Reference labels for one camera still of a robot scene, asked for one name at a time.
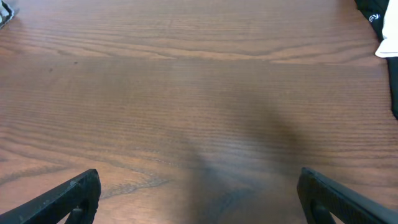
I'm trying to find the black garment with red collar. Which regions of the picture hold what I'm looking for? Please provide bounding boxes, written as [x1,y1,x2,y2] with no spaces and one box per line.
[355,0,397,119]

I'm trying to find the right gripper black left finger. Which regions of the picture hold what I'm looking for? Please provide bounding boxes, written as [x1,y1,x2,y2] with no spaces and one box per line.
[1,169,101,224]

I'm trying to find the white printed t-shirt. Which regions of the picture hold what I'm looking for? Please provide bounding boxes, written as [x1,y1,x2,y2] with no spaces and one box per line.
[375,0,397,58]

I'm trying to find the grey folded garment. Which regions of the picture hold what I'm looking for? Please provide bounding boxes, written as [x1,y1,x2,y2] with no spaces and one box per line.
[0,1,15,29]

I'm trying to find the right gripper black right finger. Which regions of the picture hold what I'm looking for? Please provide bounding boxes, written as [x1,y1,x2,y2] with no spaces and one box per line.
[297,167,397,224]

